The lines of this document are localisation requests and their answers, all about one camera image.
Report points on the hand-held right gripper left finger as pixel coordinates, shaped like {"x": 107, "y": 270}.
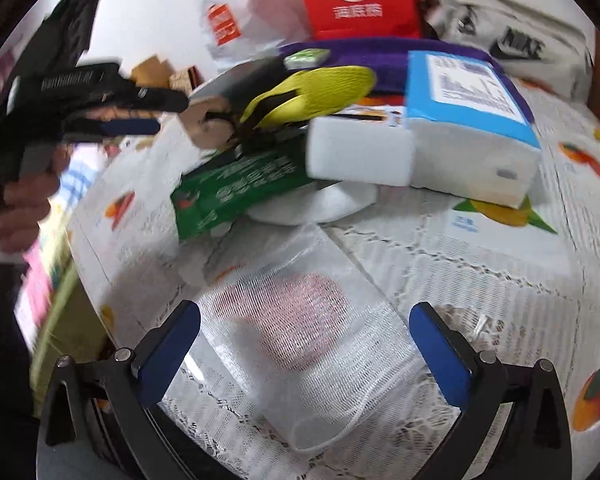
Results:
{"x": 172, "y": 350}

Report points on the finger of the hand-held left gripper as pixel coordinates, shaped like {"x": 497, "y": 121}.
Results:
{"x": 157, "y": 100}
{"x": 125, "y": 127}

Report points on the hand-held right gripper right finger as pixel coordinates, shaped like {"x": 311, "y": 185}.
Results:
{"x": 440, "y": 360}

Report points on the green wet wipe packet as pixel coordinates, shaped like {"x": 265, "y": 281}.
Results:
{"x": 235, "y": 185}

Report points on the white mesh bag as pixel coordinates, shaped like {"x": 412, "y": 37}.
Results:
{"x": 305, "y": 335}

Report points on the person's left hand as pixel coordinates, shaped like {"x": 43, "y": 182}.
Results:
{"x": 22, "y": 202}

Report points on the patterned brown box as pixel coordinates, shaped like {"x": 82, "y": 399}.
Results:
{"x": 162, "y": 72}

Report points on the fruit print tablecloth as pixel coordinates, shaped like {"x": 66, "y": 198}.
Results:
{"x": 480, "y": 270}

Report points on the white plastic shopping bag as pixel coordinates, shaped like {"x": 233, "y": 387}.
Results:
{"x": 235, "y": 15}

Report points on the yellow black knit pouch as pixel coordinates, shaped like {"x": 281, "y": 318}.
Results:
{"x": 310, "y": 95}

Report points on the small light green packet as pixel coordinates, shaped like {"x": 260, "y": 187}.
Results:
{"x": 306, "y": 57}

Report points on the white round pad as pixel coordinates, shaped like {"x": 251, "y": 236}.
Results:
{"x": 320, "y": 205}

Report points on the white sponge block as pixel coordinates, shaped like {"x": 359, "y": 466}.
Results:
{"x": 360, "y": 152}

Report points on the fruit print tissue packet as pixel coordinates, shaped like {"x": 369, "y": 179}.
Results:
{"x": 372, "y": 112}

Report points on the purple towel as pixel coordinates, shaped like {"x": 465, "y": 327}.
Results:
{"x": 380, "y": 62}

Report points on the blue white tissue pack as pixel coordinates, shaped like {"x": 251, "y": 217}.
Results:
{"x": 475, "y": 135}

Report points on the white sports bag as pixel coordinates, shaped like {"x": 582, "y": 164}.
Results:
{"x": 510, "y": 45}

